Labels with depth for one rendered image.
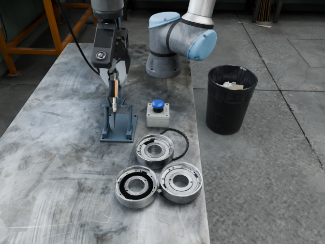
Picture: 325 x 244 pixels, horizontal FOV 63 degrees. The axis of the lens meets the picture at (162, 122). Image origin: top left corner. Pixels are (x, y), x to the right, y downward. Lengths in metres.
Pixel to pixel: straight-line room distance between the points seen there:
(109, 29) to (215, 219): 1.21
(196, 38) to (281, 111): 1.62
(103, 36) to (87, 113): 0.34
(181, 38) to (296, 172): 1.30
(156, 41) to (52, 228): 0.72
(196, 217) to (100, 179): 0.26
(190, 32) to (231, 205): 1.06
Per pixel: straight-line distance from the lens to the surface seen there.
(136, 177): 0.68
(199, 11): 0.96
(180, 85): 1.05
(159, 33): 1.03
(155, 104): 0.82
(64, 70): 1.22
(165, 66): 1.08
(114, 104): 0.76
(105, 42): 0.66
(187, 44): 0.95
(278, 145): 2.10
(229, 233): 1.58
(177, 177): 0.69
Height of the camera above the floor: 1.36
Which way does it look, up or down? 40 degrees down
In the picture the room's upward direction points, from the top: 1 degrees clockwise
